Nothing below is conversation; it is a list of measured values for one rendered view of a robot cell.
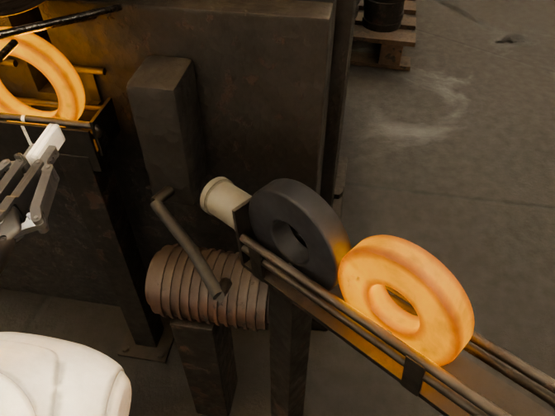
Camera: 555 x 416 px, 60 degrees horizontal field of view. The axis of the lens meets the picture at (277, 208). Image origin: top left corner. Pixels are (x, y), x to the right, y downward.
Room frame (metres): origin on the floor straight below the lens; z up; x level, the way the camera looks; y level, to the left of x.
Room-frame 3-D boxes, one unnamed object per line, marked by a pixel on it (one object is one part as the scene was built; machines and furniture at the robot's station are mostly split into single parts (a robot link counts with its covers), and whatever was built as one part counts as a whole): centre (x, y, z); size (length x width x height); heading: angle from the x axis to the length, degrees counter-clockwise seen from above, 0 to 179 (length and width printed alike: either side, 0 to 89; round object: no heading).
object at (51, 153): (0.50, 0.31, 0.74); 0.05 x 0.03 x 0.01; 170
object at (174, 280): (0.49, 0.11, 0.27); 0.22 x 0.13 x 0.53; 80
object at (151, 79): (0.66, 0.18, 0.68); 0.11 x 0.08 x 0.24; 170
